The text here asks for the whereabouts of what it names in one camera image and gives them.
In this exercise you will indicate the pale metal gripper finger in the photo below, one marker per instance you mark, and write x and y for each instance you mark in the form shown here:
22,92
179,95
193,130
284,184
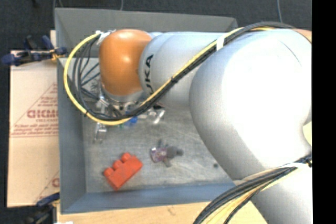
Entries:
99,133
158,115

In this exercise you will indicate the grey and purple toy figure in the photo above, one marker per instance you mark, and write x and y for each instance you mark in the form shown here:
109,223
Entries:
164,153

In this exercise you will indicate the orange toy building brick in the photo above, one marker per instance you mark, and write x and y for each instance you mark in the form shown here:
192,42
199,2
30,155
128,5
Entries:
123,171

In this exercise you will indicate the grey metal bin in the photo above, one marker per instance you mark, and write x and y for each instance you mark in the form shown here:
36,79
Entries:
168,173

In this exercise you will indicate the brown cardboard board red print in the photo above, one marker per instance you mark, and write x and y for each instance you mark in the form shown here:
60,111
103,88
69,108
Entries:
31,160

